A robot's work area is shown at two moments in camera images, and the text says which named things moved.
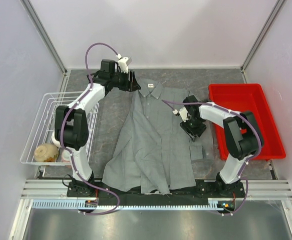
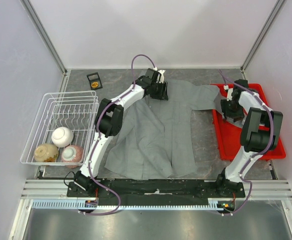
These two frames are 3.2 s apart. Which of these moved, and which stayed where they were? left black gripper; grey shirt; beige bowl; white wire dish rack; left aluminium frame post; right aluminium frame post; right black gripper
Moved: right black gripper; grey shirt; left black gripper
Stayed: left aluminium frame post; white wire dish rack; right aluminium frame post; beige bowl
